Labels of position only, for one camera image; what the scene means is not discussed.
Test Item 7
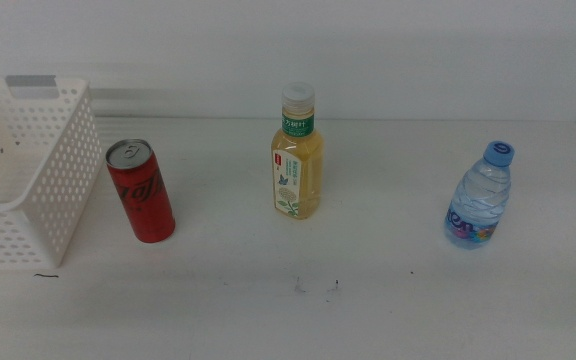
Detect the red cola can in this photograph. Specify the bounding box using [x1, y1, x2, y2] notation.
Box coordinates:
[105, 138, 177, 245]

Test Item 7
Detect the yellow tea bottle white cap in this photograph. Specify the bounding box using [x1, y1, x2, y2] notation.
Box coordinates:
[270, 81, 326, 221]

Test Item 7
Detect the small water bottle blue cap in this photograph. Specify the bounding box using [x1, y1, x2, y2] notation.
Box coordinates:
[443, 140, 516, 251]

